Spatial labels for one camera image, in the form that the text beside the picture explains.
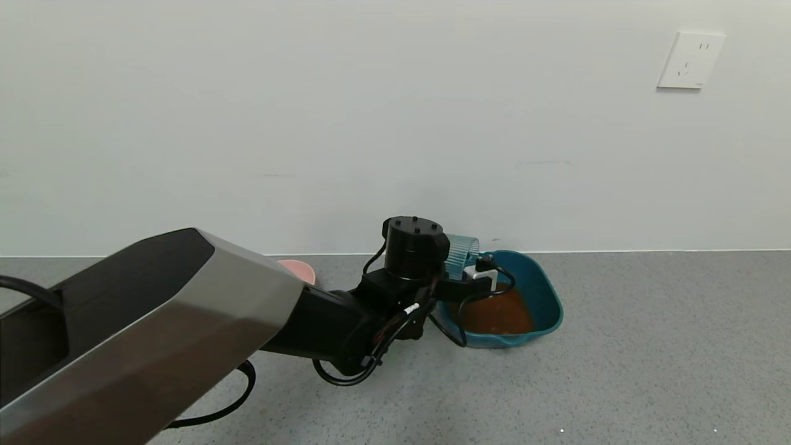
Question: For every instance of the teal plastic basin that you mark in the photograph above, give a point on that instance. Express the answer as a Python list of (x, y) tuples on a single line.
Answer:
[(544, 296)]

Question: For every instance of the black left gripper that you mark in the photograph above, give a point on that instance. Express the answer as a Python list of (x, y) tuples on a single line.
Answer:
[(454, 290)]

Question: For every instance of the pink ribbed bowl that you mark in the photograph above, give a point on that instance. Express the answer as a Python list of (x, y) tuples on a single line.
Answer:
[(300, 270)]

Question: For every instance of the silver white wrist camera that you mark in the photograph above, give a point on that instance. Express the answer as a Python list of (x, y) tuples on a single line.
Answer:
[(479, 275)]

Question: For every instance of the white wall outlet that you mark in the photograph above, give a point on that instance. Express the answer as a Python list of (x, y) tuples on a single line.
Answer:
[(691, 60)]

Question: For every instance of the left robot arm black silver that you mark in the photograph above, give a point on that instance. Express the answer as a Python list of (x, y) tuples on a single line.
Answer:
[(167, 327)]

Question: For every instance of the orange brown liquid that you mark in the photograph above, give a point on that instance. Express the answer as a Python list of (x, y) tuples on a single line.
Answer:
[(497, 315)]

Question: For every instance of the translucent blue ribbed cup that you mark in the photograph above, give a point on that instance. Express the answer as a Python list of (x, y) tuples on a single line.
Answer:
[(460, 253)]

